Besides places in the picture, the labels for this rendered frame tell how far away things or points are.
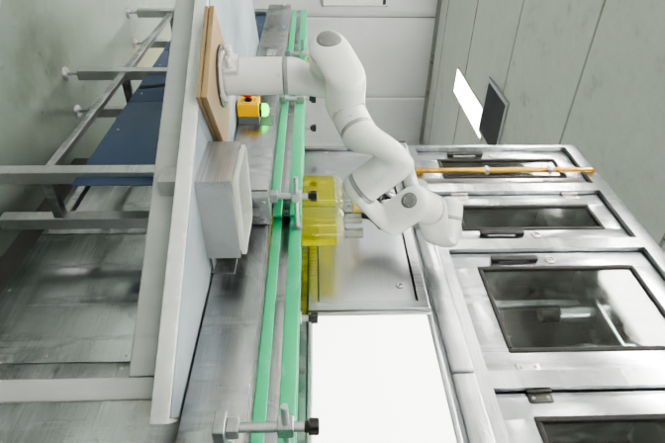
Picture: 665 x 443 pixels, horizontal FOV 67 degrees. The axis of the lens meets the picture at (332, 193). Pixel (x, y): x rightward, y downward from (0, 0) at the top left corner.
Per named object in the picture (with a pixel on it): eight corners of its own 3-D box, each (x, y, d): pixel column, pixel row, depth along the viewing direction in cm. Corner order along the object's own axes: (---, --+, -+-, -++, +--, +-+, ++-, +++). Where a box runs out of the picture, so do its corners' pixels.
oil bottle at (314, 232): (271, 247, 144) (346, 246, 145) (270, 232, 141) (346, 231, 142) (273, 234, 149) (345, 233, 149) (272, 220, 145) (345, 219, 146)
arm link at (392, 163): (326, 141, 117) (349, 190, 110) (371, 105, 112) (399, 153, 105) (355, 159, 128) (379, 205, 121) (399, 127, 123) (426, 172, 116)
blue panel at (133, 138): (87, 233, 150) (232, 231, 151) (70, 184, 139) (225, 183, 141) (192, 46, 279) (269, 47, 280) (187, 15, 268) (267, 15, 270)
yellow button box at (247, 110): (237, 124, 165) (259, 124, 165) (235, 103, 161) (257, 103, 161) (239, 115, 171) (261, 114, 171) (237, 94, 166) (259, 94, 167)
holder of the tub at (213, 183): (210, 275, 122) (242, 274, 123) (193, 181, 106) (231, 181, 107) (221, 229, 136) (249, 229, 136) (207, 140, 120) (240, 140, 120)
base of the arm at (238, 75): (213, 70, 116) (280, 69, 116) (217, 30, 122) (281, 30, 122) (224, 112, 129) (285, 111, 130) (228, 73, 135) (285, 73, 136)
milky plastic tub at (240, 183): (209, 259, 119) (246, 259, 119) (195, 181, 106) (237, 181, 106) (220, 214, 133) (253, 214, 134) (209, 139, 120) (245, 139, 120)
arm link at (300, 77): (284, 105, 129) (346, 105, 130) (281, 66, 118) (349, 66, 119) (285, 78, 135) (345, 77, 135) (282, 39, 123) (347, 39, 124)
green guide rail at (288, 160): (271, 196, 138) (300, 196, 138) (270, 193, 137) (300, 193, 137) (292, 11, 280) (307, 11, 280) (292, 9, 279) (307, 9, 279)
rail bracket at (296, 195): (271, 230, 139) (317, 230, 139) (267, 180, 129) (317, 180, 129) (272, 223, 141) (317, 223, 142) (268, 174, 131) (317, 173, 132)
